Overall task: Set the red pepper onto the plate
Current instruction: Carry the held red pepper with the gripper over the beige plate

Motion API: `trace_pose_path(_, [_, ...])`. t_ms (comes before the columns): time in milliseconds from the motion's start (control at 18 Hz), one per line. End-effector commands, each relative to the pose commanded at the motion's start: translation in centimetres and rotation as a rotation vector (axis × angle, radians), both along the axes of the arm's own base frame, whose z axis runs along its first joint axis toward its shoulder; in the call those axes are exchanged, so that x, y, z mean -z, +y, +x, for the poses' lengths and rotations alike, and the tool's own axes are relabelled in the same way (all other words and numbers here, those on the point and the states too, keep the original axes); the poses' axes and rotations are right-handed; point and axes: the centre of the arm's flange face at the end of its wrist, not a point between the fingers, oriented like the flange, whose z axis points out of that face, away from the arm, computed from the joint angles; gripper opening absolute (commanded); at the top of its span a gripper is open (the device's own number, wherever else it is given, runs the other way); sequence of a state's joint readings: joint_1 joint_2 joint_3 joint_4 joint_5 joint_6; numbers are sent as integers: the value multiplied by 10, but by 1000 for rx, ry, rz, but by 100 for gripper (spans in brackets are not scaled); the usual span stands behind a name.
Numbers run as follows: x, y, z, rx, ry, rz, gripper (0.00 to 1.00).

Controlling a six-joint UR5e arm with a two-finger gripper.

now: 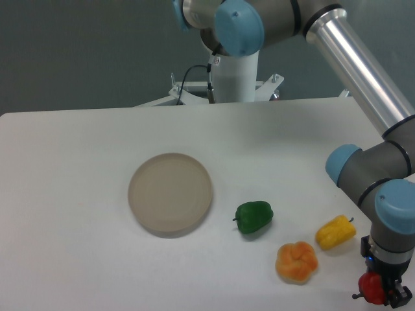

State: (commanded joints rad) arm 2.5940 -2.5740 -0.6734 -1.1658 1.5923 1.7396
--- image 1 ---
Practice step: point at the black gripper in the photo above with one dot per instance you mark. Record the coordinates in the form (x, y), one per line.
(390, 266)

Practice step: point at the red bell pepper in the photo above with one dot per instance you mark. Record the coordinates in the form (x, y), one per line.
(371, 289)

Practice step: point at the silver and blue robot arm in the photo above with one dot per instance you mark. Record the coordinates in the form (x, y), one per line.
(376, 180)

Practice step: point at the yellow bell pepper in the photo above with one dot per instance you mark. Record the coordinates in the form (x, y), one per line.
(335, 232)

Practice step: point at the green bell pepper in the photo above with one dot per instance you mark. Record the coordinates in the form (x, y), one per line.
(252, 216)

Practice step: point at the beige round plate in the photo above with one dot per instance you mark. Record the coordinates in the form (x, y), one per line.
(170, 194)

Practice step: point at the orange knotted bread roll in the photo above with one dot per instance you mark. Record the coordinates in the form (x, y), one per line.
(296, 262)

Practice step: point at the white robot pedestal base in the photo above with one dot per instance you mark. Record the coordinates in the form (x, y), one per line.
(224, 79)

